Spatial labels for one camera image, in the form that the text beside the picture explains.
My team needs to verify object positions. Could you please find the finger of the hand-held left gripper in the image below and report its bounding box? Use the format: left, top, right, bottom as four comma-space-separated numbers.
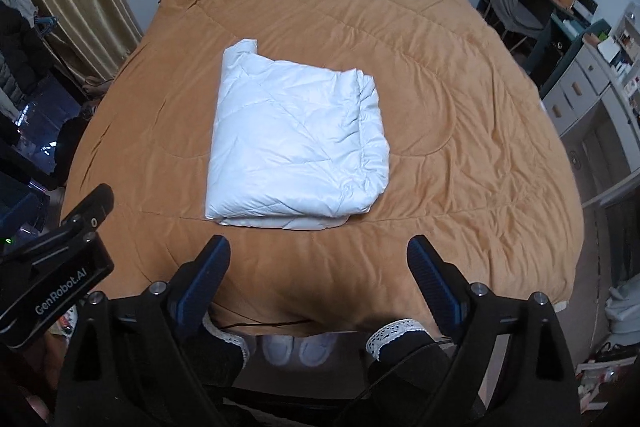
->
15, 183, 116, 265

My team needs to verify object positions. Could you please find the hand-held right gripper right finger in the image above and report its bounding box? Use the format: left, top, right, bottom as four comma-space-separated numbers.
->
406, 234, 583, 427

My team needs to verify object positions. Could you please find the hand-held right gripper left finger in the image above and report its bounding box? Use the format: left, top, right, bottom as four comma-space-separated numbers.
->
52, 234, 232, 427

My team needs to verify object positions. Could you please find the white down jacket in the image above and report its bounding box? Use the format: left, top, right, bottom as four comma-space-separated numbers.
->
204, 38, 391, 232

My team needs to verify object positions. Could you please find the white shoe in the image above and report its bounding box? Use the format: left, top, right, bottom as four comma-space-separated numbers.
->
260, 334, 296, 367
299, 332, 337, 367

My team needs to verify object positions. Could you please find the black hanging jacket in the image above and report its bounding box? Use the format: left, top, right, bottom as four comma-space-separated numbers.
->
0, 2, 51, 118

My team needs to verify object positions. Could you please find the orange quilt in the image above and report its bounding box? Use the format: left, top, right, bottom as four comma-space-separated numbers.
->
60, 0, 586, 338

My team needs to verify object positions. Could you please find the white plastic bag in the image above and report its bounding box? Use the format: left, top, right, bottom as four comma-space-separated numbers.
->
605, 274, 640, 348

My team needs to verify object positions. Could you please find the white drawer cabinet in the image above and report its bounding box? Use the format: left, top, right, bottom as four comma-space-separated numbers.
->
542, 42, 640, 208

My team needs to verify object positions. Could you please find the dark desk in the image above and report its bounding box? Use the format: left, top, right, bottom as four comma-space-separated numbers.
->
522, 0, 613, 82

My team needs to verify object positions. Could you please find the black cable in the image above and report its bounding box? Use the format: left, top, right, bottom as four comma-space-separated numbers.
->
215, 318, 311, 330

